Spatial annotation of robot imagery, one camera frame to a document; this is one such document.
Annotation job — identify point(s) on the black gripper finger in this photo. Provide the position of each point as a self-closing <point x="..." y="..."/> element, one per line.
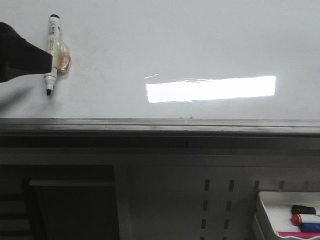
<point x="18" y="57"/>

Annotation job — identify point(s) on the white black whiteboard marker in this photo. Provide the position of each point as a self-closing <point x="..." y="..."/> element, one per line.
<point x="60" y="52"/>

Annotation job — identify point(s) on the white whiteboard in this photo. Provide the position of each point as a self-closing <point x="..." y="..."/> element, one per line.
<point x="172" y="59"/>

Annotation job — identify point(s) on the dark shelf unit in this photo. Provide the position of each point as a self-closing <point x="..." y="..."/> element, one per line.
<point x="58" y="202"/>

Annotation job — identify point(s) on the white storage tray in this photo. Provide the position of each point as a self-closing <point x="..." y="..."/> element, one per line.
<point x="273" y="213"/>

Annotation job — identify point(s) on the black marker in tray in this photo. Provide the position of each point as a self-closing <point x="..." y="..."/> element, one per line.
<point x="303" y="210"/>

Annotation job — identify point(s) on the red capped marker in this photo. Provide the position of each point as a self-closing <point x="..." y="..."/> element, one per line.
<point x="298" y="219"/>

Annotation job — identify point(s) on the blue marker in tray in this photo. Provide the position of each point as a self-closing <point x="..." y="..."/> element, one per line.
<point x="309" y="227"/>

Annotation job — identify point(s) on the pink item in tray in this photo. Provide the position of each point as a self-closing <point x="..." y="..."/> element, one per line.
<point x="300" y="235"/>

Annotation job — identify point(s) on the dark whiteboard frame ledge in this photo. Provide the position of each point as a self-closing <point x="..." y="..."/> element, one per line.
<point x="155" y="128"/>

